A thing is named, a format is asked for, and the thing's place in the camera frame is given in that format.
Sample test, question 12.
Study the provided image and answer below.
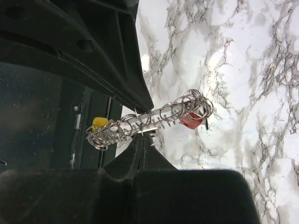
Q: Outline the yellow key tag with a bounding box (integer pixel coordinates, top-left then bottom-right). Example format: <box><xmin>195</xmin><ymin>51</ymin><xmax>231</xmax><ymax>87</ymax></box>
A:
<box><xmin>92</xmin><ymin>117</ymin><xmax>108</xmax><ymax>131</ymax></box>

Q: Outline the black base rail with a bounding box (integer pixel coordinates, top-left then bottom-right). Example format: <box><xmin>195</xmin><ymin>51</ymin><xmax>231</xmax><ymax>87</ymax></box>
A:
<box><xmin>0</xmin><ymin>63</ymin><xmax>122</xmax><ymax>172</ymax></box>

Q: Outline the round metal keyring disc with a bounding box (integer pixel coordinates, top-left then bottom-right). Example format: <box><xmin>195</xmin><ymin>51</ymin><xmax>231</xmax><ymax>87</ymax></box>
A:
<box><xmin>86</xmin><ymin>89</ymin><xmax>214</xmax><ymax>151</ymax></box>

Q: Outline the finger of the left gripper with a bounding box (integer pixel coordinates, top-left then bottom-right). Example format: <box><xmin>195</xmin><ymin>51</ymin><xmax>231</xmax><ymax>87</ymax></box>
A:
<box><xmin>0</xmin><ymin>7</ymin><xmax>149</xmax><ymax>112</ymax></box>
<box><xmin>0</xmin><ymin>0</ymin><xmax>154</xmax><ymax>112</ymax></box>

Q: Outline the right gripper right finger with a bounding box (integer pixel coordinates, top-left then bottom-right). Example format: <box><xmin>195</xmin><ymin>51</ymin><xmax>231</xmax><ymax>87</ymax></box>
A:
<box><xmin>128</xmin><ymin>134</ymin><xmax>261</xmax><ymax>224</ymax></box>

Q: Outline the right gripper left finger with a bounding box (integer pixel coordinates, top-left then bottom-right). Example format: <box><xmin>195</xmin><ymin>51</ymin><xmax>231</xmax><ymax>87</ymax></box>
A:
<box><xmin>0</xmin><ymin>134</ymin><xmax>141</xmax><ymax>224</ymax></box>

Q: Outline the red key tag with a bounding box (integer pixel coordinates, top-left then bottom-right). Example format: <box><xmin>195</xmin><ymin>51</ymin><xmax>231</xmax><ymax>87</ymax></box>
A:
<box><xmin>179</xmin><ymin>113</ymin><xmax>203</xmax><ymax>130</ymax></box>

